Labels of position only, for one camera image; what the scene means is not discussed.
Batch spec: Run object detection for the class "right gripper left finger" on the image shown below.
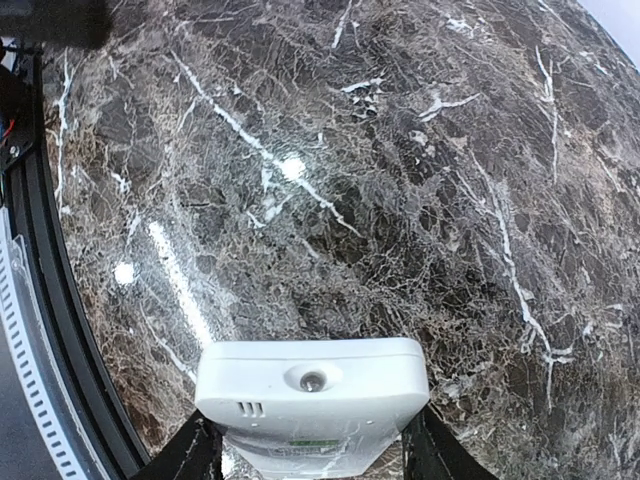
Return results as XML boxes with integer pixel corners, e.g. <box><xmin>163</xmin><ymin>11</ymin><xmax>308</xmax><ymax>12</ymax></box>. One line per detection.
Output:
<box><xmin>132</xmin><ymin>410</ymin><xmax>223</xmax><ymax>480</ymax></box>

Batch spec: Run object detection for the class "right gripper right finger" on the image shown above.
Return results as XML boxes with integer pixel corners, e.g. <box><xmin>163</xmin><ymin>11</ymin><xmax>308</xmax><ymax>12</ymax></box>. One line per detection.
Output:
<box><xmin>402</xmin><ymin>404</ymin><xmax>497</xmax><ymax>480</ymax></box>

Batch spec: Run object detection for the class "white remote control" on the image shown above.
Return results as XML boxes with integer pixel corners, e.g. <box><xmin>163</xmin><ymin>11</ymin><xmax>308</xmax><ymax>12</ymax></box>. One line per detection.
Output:
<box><xmin>195</xmin><ymin>337</ymin><xmax>430</xmax><ymax>479</ymax></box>

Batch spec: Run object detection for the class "white slotted cable duct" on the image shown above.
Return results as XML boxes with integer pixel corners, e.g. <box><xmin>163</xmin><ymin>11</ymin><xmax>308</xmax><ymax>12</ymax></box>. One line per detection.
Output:
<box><xmin>1</xmin><ymin>207</ymin><xmax>109</xmax><ymax>479</ymax></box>

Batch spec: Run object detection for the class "black front rail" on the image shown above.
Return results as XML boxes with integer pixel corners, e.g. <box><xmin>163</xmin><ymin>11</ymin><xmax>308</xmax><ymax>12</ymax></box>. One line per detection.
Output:
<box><xmin>1</xmin><ymin>47</ymin><xmax>149</xmax><ymax>479</ymax></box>

